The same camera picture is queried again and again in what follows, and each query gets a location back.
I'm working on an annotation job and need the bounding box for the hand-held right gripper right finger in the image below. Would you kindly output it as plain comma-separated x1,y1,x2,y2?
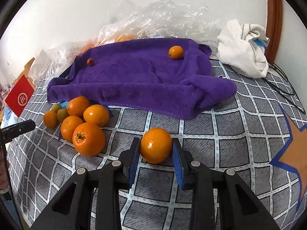
171,138,281,230

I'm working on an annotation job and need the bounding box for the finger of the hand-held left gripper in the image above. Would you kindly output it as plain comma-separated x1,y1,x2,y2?
0,120,36,145

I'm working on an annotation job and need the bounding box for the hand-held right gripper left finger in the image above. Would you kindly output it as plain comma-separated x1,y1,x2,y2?
30,137,142,230

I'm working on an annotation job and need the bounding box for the medium orange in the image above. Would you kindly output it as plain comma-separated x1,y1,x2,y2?
67,96,90,117
140,128,173,164

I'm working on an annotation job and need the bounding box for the large orange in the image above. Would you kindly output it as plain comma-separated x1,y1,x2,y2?
72,122,106,157

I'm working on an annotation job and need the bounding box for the red card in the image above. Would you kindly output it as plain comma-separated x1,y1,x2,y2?
5,75,35,116

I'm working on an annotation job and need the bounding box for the small orange kumquat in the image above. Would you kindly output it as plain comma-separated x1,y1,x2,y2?
43,110,58,128
168,46,184,60

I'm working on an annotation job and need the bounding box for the grey checkered bedsheet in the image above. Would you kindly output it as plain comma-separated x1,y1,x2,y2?
7,59,307,230

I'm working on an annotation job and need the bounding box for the kumquat under orange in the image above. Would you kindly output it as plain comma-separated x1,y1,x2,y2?
83,104,110,127

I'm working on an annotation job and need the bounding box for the purple towel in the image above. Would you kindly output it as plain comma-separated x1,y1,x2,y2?
47,38,238,121

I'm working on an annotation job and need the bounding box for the plastic bag of kumquats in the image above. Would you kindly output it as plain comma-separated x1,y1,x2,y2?
82,24,144,54

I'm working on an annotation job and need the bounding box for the white cloth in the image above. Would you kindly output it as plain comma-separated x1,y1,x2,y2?
217,20,270,78

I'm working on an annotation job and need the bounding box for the crumpled clear plastic bag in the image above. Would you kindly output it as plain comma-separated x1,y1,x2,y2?
107,0,222,47

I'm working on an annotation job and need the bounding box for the black cable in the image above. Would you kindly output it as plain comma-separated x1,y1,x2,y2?
264,61,307,115

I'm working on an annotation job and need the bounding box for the brown wooden door frame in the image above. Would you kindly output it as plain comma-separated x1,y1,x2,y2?
265,0,284,64

